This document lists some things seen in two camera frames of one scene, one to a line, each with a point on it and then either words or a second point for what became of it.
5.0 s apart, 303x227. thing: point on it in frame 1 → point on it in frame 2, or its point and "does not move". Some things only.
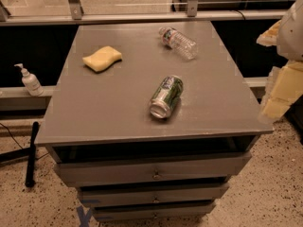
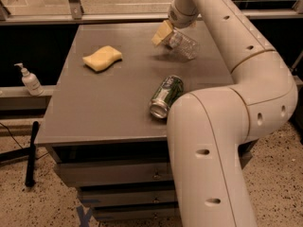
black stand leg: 26,153 does not move
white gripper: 292,35 → 178,18
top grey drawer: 151,171 does not move
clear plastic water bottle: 185,46 does not move
